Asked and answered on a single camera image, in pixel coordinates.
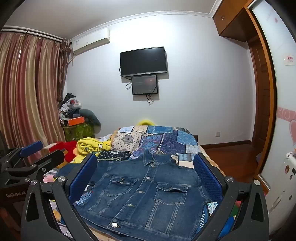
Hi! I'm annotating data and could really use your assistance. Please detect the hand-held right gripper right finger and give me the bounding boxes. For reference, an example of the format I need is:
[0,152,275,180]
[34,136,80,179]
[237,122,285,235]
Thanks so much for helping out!
[193,153,270,241]

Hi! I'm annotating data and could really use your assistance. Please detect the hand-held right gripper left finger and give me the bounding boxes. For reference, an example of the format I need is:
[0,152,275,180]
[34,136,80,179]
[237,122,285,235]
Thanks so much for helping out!
[21,153,99,241]

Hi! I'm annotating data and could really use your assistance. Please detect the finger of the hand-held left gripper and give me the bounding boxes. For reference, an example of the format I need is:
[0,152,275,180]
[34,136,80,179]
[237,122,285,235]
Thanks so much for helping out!
[28,149,65,183]
[19,141,44,158]

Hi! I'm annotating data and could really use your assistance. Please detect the blue denim jacket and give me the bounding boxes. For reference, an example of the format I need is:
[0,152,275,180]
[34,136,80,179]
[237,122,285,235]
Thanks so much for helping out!
[55,149,212,236]

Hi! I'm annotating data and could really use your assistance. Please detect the pile of clothes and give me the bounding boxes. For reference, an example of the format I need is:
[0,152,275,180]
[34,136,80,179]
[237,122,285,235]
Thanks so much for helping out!
[59,93,84,121]

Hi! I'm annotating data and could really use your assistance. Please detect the colourful printed bed sheet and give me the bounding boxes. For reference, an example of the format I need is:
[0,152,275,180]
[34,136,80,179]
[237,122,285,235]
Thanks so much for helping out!
[42,162,243,241]

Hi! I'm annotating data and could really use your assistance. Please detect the red plush cloth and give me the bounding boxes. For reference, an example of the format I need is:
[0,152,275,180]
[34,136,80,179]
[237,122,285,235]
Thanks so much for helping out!
[45,140,80,163]

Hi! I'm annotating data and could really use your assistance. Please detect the yellow printed cloth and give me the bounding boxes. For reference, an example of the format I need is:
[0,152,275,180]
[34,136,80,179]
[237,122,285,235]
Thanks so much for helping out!
[73,137,114,163]

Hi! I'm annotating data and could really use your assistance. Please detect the green cloth-covered chair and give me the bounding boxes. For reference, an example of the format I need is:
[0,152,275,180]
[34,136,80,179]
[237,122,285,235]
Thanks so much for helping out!
[63,122,96,142]

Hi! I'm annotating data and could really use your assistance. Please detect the wooden baseboard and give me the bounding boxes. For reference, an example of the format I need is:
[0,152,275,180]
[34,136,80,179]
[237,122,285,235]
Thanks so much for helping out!
[200,140,252,149]

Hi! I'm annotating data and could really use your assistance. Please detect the orange box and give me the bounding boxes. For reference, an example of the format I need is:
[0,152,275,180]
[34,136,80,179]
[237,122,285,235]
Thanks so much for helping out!
[67,116,86,127]

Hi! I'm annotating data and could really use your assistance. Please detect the striped red-gold curtain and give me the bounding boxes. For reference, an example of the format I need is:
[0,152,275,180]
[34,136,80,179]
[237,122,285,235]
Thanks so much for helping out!
[0,31,70,152]

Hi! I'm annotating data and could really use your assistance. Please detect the dark grey-green pillow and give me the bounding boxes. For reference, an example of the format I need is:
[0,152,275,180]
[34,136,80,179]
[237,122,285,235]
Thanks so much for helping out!
[79,108,102,134]

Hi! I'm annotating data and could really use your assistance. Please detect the blue patchwork blanket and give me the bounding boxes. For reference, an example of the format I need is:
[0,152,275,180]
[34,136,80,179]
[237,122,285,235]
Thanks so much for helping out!
[53,125,219,224]

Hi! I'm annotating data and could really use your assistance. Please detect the wooden door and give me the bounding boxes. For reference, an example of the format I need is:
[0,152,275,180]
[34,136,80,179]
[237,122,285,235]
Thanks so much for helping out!
[248,35,272,168]

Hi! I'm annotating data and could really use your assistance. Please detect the small black monitor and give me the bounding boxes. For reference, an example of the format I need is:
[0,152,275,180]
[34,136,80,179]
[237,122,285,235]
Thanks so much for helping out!
[131,75,159,96]

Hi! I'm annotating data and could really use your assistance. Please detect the white sliding wardrobe door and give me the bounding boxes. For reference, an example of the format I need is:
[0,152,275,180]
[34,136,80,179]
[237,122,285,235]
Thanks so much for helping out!
[245,0,296,241]

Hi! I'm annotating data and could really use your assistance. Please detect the white air conditioner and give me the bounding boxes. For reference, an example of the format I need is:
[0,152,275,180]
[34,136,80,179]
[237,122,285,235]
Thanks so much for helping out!
[70,28,111,56]

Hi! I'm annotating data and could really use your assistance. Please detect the red-white sticker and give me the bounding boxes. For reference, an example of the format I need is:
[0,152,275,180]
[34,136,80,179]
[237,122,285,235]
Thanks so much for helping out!
[283,54,295,66]

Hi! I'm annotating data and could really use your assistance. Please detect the wooden overhead cabinet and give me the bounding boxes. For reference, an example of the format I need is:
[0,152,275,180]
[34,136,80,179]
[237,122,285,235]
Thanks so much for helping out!
[213,0,258,43]

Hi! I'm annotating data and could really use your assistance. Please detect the curtain rail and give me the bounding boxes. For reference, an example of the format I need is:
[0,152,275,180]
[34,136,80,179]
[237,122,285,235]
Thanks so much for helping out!
[0,25,70,43]

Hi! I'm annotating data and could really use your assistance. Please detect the black wall television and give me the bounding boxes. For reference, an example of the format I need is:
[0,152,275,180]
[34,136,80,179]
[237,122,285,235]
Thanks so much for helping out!
[120,46,168,78]

